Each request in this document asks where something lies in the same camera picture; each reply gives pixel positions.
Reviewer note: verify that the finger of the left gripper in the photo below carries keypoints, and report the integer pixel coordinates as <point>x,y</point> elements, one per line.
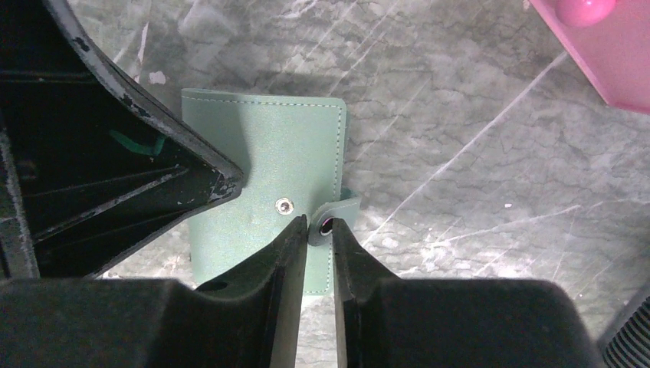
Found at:
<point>93,167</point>

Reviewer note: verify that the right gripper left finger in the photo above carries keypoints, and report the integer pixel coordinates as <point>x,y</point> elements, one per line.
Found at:
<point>246,317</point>

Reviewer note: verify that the green card holder wallet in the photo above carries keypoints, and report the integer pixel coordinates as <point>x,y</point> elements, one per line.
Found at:
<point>291,151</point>

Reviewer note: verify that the pink plastic tray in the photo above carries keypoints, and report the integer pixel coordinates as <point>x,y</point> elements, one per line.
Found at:
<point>609,41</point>

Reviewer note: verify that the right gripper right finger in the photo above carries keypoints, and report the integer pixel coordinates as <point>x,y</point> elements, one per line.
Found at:
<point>383,320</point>

